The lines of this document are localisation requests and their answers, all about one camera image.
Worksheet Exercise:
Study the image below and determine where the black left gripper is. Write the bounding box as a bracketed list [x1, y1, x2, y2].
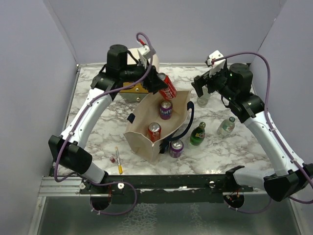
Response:
[119, 55, 167, 91]

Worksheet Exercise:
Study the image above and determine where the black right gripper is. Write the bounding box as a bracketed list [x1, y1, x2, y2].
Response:
[191, 65, 236, 101]

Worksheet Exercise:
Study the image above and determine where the red cola can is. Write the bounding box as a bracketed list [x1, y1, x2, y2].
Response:
[148, 122, 161, 142]
[158, 73, 177, 100]

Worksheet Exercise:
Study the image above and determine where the purple soda can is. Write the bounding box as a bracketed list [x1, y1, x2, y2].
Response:
[159, 100, 173, 120]
[169, 140, 184, 158]

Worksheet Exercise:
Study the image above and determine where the cream canvas tote bag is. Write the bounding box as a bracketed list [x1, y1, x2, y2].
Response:
[124, 90, 195, 164]

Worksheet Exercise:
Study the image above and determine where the green glass bottle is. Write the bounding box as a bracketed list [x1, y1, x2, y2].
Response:
[190, 122, 206, 146]

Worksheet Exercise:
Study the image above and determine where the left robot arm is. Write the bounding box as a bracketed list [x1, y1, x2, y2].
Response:
[48, 43, 167, 193]

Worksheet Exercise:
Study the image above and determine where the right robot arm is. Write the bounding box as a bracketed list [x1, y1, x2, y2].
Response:
[192, 63, 313, 202]

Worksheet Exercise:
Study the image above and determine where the round drawer storage box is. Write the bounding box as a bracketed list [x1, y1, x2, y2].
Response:
[119, 48, 160, 102]

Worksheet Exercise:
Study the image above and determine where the clear plastic bottle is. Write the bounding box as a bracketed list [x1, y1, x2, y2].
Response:
[217, 117, 236, 137]

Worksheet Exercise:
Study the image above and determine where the yellow capped pen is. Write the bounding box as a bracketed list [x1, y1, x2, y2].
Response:
[115, 146, 123, 174]

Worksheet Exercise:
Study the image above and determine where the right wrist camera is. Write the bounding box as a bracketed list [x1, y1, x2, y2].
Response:
[205, 50, 227, 77]

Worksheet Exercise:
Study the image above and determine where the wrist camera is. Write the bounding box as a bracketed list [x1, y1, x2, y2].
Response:
[137, 45, 156, 68]
[205, 50, 227, 77]

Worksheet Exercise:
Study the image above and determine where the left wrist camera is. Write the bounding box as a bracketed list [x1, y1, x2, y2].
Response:
[137, 45, 156, 68]

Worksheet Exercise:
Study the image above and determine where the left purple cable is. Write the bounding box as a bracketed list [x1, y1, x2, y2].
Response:
[53, 32, 155, 216]

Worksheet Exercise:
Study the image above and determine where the purple cable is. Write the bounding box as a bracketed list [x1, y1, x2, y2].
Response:
[211, 51, 313, 213]
[53, 32, 155, 216]

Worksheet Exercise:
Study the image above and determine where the black mounting rail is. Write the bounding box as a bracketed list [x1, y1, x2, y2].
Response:
[80, 174, 253, 204]

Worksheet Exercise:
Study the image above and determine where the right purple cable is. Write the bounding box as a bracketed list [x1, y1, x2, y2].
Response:
[211, 51, 313, 213]

